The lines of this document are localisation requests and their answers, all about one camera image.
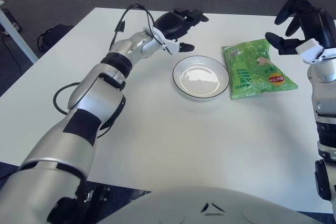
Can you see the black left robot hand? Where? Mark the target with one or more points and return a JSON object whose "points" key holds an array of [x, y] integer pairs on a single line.
{"points": [[170, 23]]}

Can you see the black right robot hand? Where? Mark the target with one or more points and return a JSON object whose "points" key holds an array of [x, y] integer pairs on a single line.
{"points": [[320, 27]]}

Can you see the green potato chip bag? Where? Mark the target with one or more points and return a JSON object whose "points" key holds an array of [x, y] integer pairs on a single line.
{"points": [[252, 72]]}

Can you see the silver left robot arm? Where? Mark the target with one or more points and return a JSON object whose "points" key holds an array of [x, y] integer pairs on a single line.
{"points": [[97, 95]]}

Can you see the white plate with black rim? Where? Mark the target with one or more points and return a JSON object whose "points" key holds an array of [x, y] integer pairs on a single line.
{"points": [[199, 77]]}

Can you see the black bag on floor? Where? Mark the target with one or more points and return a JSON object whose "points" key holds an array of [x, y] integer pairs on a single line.
{"points": [[55, 36]]}

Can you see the white table leg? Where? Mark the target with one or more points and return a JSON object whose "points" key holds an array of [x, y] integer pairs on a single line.
{"points": [[18, 41]]}

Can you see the dark caster stand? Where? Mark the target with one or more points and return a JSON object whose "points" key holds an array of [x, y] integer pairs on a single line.
{"points": [[11, 20]]}

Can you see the grey robot torso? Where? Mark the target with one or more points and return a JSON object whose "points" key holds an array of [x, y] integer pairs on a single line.
{"points": [[183, 205]]}

